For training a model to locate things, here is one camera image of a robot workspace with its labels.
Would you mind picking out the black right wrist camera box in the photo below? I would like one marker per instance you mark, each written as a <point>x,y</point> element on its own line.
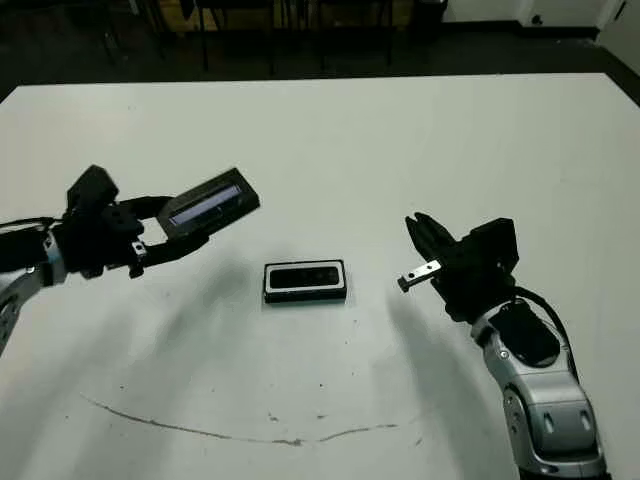
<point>495,245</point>

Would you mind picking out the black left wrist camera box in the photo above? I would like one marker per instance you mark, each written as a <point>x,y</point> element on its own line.
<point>92,187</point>

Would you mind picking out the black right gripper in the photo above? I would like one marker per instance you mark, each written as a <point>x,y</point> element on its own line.
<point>475,290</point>

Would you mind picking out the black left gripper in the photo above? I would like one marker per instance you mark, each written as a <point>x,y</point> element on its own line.
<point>95,240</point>

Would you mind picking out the black box with white insert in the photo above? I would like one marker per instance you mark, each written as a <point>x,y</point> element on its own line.
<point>305,297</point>

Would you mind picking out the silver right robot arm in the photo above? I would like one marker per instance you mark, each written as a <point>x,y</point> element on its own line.
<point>550,400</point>

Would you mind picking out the dark waste bin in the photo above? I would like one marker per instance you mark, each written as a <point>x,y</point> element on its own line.
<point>429,20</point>

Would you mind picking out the black mesh office chair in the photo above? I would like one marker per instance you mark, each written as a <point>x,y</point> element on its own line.
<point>203,50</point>

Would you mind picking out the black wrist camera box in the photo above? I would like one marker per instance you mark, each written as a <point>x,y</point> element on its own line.
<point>92,187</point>
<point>495,245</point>

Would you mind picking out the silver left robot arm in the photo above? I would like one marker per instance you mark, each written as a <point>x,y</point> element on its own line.
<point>15,300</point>

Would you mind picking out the black box lid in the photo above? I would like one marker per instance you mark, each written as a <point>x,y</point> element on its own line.
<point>235,192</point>

